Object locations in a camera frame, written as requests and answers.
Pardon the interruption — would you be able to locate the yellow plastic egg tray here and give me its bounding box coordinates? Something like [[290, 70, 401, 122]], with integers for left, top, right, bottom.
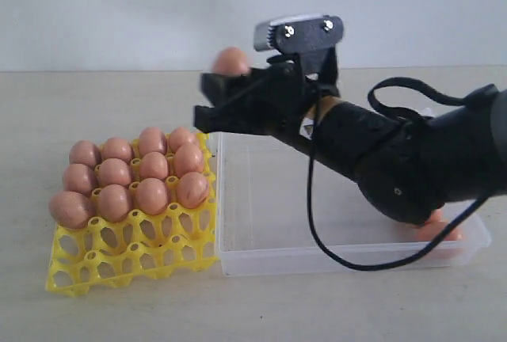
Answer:
[[46, 133, 218, 296]]

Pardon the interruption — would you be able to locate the brown egg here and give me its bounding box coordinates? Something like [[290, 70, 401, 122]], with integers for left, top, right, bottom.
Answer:
[[135, 178, 170, 215], [138, 127, 167, 157], [62, 163, 98, 197], [173, 143, 204, 177], [48, 191, 96, 230], [414, 209, 463, 259], [167, 127, 199, 154], [139, 151, 170, 180], [97, 158, 133, 187], [176, 172, 210, 209], [212, 47, 250, 76], [97, 184, 133, 222], [101, 137, 135, 163], [69, 140, 102, 169]]

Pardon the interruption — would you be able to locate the clear plastic box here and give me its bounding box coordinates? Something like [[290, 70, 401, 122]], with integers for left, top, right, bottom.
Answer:
[[205, 130, 493, 278]]

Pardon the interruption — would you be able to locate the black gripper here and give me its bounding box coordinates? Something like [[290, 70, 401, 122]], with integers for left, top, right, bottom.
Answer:
[[193, 63, 340, 140]]

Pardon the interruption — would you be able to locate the black cable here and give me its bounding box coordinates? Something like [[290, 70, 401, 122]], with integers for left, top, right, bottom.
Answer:
[[304, 76, 500, 272]]

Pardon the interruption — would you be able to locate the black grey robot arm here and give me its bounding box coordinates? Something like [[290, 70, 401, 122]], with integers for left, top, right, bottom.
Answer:
[[194, 63, 506, 224]]

